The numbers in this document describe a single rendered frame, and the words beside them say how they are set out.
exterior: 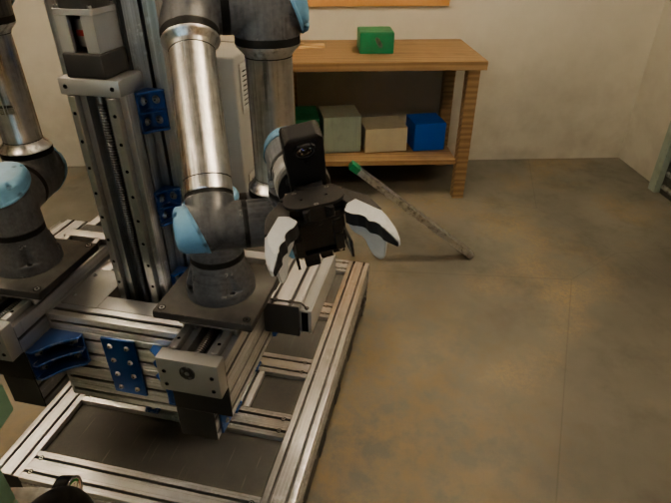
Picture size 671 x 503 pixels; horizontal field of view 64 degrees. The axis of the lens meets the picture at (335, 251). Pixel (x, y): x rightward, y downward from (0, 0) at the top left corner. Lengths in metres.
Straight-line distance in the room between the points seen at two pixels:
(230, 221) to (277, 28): 0.35
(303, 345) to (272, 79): 1.18
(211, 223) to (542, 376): 1.72
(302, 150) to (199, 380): 0.66
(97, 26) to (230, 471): 1.16
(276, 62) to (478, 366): 1.59
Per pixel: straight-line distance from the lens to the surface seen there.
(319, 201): 0.61
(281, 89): 1.01
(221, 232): 0.81
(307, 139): 0.59
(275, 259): 0.54
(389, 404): 2.05
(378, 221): 0.57
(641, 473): 2.11
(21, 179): 1.36
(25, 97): 1.44
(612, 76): 4.31
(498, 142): 4.15
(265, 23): 0.96
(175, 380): 1.17
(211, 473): 1.64
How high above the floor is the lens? 1.52
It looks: 32 degrees down
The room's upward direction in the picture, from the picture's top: straight up
